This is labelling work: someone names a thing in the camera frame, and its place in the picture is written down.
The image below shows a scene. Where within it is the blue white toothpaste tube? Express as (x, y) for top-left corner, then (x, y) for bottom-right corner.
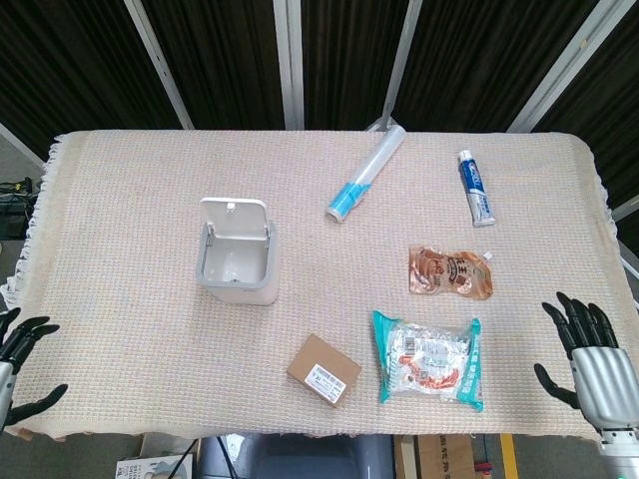
(456, 150), (497, 229)

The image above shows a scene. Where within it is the teal snack package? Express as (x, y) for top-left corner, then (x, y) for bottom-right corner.
(371, 309), (485, 413)

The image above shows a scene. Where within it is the beige woven tablecloth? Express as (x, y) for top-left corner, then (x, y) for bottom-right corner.
(0, 129), (620, 448)

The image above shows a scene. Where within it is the white square lidded bin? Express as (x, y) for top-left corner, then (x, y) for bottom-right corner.
(195, 197), (279, 306)

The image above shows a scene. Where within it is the clear roll with blue label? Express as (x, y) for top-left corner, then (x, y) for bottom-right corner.
(325, 124), (406, 223)

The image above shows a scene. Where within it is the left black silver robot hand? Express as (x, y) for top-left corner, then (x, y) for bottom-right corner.
(0, 306), (69, 428)

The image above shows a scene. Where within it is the orange brown sauce pouch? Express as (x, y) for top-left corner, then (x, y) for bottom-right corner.
(408, 243), (495, 302)

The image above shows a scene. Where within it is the black cable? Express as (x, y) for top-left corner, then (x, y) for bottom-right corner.
(172, 436), (237, 479)

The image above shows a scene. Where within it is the small brown cardboard box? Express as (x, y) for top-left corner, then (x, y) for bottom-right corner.
(286, 333), (362, 410)

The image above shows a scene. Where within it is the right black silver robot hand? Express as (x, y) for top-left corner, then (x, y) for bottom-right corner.
(533, 290), (639, 434)

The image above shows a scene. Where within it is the printed white box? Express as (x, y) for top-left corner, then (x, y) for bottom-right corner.
(115, 432), (201, 479)

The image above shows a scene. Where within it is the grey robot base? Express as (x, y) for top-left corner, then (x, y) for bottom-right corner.
(198, 432), (396, 479)

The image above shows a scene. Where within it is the brown cardboard carton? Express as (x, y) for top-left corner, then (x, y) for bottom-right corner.
(393, 432), (476, 479)

